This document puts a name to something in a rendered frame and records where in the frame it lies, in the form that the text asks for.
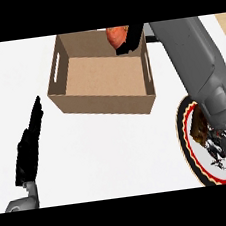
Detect brown cardboard box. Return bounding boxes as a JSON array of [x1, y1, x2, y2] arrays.
[[40, 23, 159, 128]]

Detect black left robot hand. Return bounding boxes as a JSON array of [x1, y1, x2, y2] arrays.
[[3, 94, 54, 188]]

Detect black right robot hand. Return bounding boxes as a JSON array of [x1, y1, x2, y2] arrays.
[[112, 23, 148, 57]]

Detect white plate with red rim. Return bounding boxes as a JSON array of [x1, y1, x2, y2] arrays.
[[172, 89, 226, 190]]

